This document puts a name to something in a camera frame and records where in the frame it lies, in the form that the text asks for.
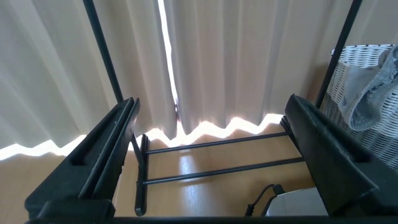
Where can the pale grey garment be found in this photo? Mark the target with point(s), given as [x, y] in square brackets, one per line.
[363, 105]

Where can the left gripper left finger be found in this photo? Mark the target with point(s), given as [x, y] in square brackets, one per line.
[59, 189]

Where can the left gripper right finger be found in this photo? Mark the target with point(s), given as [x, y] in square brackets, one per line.
[342, 174]

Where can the black clothes rack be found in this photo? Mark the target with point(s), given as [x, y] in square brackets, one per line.
[104, 53]

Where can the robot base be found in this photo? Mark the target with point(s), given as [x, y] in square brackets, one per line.
[298, 205]

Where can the white laundry basket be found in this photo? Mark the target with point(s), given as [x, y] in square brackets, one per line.
[382, 146]

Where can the beige curtain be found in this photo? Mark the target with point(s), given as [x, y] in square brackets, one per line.
[233, 62]

